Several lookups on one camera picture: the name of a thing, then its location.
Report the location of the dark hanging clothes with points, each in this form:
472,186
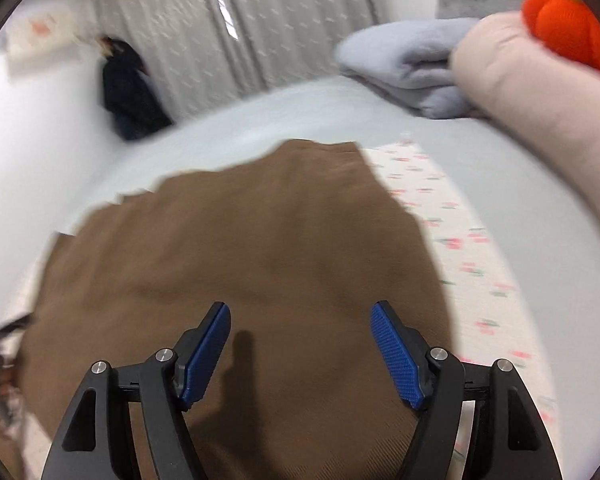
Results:
127,95

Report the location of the grey star print curtain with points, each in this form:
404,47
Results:
170,35
305,15

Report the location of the pink pillow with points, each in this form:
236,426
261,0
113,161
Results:
545,110

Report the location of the orange pumpkin cushion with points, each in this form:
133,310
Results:
565,25

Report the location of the white wall poster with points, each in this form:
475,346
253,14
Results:
40,35

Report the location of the brown coat with fur collar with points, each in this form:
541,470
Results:
260,240

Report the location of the bed with pale blue sheet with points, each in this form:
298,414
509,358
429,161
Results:
280,110

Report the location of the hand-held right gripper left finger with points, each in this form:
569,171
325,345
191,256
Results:
205,355

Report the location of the folded blue-grey blanket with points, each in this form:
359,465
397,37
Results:
405,65

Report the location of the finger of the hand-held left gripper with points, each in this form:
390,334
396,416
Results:
0,337

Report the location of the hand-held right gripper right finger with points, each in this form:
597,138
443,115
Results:
395,355

